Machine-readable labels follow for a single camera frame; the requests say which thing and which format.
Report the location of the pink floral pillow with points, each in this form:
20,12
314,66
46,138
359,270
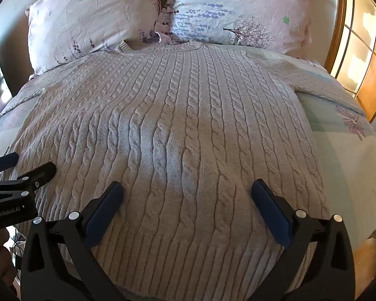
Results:
91,18

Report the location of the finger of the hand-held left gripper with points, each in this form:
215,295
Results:
3,160
39,172

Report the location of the wooden framed window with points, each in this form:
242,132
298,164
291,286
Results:
358,37

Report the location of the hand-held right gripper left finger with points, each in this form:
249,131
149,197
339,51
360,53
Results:
101,214

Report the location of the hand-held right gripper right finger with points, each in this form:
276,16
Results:
271,214

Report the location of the wooden headboard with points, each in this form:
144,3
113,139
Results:
4,42

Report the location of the pink pillow with tree print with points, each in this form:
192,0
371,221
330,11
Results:
235,9

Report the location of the floral bed sheet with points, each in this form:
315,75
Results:
341,150

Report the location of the person's left hand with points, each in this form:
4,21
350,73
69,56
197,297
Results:
0,254

